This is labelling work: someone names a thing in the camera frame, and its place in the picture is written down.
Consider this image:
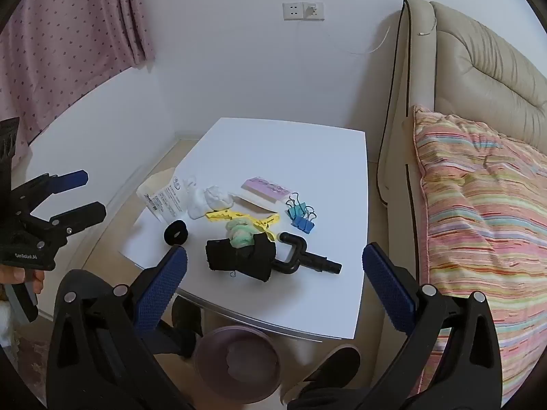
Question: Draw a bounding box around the patterned floor rug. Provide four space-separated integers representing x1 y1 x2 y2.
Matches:
13 329 52 394

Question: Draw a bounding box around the striped quilt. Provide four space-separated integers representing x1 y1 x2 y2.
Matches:
412 106 547 406

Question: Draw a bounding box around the black tape roll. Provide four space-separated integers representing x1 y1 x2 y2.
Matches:
163 220 189 246

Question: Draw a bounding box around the thin white cable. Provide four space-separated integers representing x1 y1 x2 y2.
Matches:
327 12 437 56

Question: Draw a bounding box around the green fuzzy ball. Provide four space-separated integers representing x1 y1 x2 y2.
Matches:
226 218 261 249

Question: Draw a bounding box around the person's left forearm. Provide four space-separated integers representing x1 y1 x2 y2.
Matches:
0 301 15 349

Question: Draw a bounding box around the beige card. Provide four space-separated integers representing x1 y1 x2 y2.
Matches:
233 192 278 216

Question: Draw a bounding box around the white bedside table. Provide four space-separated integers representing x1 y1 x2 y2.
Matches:
121 117 368 343

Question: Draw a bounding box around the beige padded headboard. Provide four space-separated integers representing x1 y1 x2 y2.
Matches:
376 0 547 206

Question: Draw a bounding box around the yellow hair clip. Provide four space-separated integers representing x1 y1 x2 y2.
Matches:
206 209 280 240

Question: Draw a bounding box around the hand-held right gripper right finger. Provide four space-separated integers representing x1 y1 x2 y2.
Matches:
362 243 503 410

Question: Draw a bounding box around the person's right leg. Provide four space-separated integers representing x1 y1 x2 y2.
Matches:
286 386 368 410

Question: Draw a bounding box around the pink dotted curtain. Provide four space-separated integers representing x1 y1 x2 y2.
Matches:
0 0 155 146

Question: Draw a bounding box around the white knotted cloth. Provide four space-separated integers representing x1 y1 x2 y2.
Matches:
183 175 235 220

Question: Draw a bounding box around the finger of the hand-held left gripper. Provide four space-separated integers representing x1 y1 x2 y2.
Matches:
13 170 89 216
21 202 107 249

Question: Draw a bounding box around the white plastic packet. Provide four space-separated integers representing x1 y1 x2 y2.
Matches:
137 171 189 223

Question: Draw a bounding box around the pink wooden block eraser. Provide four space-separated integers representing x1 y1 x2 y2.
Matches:
241 176 292 201

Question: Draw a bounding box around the black plastic handle tool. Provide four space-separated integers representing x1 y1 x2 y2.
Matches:
271 231 343 276

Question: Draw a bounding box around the black shoe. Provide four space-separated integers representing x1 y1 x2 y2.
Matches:
280 344 362 406
171 297 205 338

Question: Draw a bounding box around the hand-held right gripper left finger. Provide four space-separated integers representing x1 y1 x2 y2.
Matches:
46 245 189 410

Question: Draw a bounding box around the person's left hand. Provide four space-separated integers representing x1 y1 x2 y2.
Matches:
0 265 45 295

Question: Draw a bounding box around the purple trash bin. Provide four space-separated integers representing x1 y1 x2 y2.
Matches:
194 325 283 404

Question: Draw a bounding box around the teal binder clip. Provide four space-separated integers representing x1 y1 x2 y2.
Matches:
285 194 305 220

